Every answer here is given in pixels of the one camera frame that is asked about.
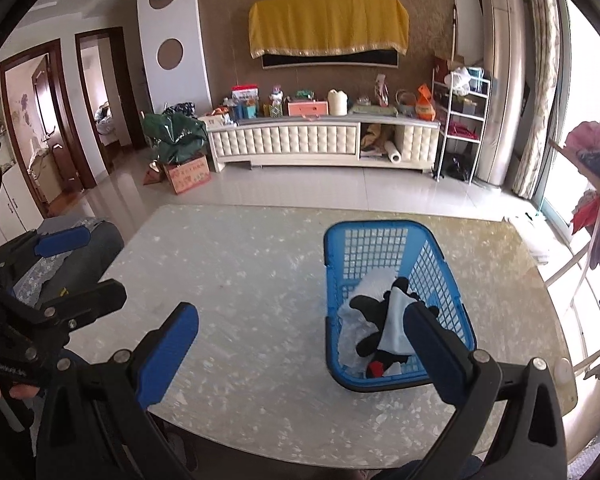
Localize white quilted cloth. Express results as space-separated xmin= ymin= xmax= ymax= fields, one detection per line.
xmin=337 ymin=270 xmax=403 ymax=376

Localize green flat box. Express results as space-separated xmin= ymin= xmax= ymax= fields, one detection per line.
xmin=350 ymin=104 xmax=398 ymax=117

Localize white plastic bag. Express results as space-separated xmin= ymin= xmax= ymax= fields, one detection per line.
xmin=444 ymin=66 xmax=472 ymax=96

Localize yellow fringed cloth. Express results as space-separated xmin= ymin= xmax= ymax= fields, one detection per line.
xmin=248 ymin=0 xmax=410 ymax=59

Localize person's left hand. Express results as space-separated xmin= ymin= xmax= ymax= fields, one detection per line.
xmin=0 ymin=367 xmax=42 ymax=402

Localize pink clothes pile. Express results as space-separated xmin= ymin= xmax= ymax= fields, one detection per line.
xmin=565 ymin=117 xmax=600 ymax=161

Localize black television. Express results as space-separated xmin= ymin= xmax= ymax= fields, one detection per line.
xmin=261 ymin=50 xmax=400 ymax=69

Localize white tufted TV cabinet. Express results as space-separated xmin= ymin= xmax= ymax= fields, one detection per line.
xmin=206 ymin=112 xmax=441 ymax=173

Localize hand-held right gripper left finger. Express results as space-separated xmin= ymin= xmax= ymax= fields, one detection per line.
xmin=35 ymin=301 xmax=201 ymax=480

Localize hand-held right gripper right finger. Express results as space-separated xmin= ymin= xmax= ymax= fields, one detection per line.
xmin=402 ymin=302 xmax=568 ymax=480

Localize grey chair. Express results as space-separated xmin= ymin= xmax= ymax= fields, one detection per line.
xmin=12 ymin=216 xmax=126 ymax=311

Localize cardboard box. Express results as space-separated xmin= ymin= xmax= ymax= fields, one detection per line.
xmin=162 ymin=156 xmax=212 ymax=196

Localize orange bag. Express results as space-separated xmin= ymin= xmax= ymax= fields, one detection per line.
xmin=414 ymin=85 xmax=437 ymax=121

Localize standing air conditioner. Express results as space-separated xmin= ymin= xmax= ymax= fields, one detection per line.
xmin=475 ymin=0 xmax=527 ymax=186

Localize black bag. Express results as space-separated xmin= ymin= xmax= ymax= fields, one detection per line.
xmin=442 ymin=152 xmax=473 ymax=182

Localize black plush toy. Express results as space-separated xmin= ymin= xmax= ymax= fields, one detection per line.
xmin=349 ymin=277 xmax=438 ymax=378

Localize red hanging clothes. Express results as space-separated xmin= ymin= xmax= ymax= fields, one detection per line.
xmin=570 ymin=192 xmax=600 ymax=271

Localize clothes drying rack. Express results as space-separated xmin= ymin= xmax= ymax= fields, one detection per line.
xmin=547 ymin=139 xmax=600 ymax=381

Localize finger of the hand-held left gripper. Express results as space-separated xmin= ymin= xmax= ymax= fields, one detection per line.
xmin=10 ymin=278 xmax=128 ymax=333
xmin=0 ymin=225 xmax=91 ymax=273

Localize blue plastic basket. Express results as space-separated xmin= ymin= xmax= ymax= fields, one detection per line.
xmin=323 ymin=220 xmax=477 ymax=393

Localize glass sliding door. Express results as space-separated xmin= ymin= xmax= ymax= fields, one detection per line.
xmin=545 ymin=0 xmax=600 ymax=261

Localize patterned curtain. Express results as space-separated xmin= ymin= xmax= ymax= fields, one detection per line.
xmin=510 ymin=0 xmax=563 ymax=201

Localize cream plastic jug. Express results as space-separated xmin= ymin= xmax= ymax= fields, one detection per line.
xmin=327 ymin=89 xmax=349 ymax=116

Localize brown door frame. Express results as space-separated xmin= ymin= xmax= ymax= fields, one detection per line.
xmin=75 ymin=27 xmax=146 ymax=171
xmin=0 ymin=39 xmax=98 ymax=218

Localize pink drawer box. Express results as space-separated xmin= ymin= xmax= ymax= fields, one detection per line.
xmin=287 ymin=101 xmax=329 ymax=117

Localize white wire shelf rack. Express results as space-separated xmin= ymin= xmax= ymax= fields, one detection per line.
xmin=432 ymin=67 xmax=492 ymax=183

